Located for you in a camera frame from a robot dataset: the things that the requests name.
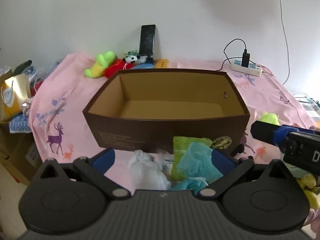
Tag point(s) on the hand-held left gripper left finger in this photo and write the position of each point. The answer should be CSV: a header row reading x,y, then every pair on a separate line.
x,y
103,157

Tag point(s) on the plain cardboard carton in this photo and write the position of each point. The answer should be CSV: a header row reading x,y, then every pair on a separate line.
x,y
15,155

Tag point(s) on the brown cardboard box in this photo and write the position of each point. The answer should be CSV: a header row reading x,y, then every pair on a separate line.
x,y
150,132

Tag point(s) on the dark green object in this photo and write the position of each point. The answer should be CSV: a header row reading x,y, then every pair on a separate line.
x,y
22,67

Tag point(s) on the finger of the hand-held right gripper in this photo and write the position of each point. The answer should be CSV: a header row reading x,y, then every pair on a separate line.
x,y
262,131

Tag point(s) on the white printed packet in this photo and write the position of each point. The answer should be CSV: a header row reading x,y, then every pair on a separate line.
x,y
165,160

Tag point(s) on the panda plush toy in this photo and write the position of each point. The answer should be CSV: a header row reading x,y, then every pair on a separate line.
x,y
130,58

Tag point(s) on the mint green plush toy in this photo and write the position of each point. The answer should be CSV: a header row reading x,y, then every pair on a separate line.
x,y
297,170

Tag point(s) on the black phone stand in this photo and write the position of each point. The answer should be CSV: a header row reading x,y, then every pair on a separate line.
x,y
150,58

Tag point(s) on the green yellow plush toy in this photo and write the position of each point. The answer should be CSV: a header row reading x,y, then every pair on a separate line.
x,y
100,65

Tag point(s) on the black smartphone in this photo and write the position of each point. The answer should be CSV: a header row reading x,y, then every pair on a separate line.
x,y
147,38

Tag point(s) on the teal cloth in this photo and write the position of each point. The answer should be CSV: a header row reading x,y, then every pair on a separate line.
x,y
197,162

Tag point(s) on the yellow book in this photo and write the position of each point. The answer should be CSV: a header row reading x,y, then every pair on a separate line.
x,y
162,63

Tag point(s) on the blue glasses case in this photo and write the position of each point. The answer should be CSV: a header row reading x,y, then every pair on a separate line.
x,y
145,65

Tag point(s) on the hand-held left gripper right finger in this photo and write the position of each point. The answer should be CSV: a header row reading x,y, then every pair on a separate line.
x,y
222,161

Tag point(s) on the red plush toy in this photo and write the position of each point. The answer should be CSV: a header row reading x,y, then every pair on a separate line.
x,y
115,68

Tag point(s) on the pink printed tablecloth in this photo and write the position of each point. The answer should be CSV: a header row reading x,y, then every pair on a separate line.
x,y
75,92

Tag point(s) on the black charger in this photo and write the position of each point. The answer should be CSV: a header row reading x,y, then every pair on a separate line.
x,y
246,58

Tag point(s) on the yellow-green mesh bath sponge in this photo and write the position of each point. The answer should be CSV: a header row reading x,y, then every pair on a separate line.
x,y
268,118

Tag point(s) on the clear plastic bags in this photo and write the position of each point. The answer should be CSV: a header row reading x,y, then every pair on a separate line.
x,y
42,77

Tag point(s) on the white soft toy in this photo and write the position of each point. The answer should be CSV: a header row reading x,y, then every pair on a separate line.
x,y
147,170

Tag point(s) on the white power strip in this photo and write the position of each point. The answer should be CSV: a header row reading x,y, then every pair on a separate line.
x,y
255,72

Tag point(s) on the blue patterned cloth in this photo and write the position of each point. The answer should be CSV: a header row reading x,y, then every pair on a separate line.
x,y
20,125

